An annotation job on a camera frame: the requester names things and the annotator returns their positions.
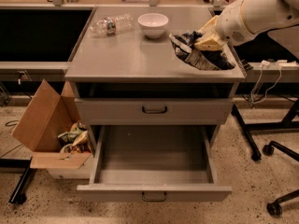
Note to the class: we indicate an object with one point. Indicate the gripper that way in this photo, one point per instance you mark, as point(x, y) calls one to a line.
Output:
point(230, 23)

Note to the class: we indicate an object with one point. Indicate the blue chip bag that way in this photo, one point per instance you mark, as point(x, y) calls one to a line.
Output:
point(185, 50)

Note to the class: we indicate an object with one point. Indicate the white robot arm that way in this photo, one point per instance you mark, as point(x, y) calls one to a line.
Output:
point(241, 21)

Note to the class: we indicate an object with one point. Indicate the grey drawer cabinet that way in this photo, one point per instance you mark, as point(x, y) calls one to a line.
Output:
point(132, 66)

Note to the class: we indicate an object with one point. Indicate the closed grey upper drawer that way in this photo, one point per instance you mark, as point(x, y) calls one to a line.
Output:
point(125, 111)

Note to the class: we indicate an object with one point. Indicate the open grey middle drawer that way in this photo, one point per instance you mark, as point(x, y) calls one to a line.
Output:
point(153, 164)

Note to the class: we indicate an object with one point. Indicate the white ceramic bowl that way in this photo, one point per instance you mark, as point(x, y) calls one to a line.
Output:
point(153, 25)

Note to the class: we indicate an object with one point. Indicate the clear plastic water bottle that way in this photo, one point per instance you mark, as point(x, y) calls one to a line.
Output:
point(112, 25)

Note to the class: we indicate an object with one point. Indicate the snack bags in box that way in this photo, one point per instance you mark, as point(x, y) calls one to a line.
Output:
point(76, 140)

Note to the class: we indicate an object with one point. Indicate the brown cardboard box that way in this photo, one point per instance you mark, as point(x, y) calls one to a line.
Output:
point(49, 114)

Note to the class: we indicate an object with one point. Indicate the black left stand foot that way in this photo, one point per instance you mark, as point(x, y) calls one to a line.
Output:
point(18, 196)

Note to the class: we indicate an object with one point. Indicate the black table leg frame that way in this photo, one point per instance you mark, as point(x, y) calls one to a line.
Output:
point(287, 123)

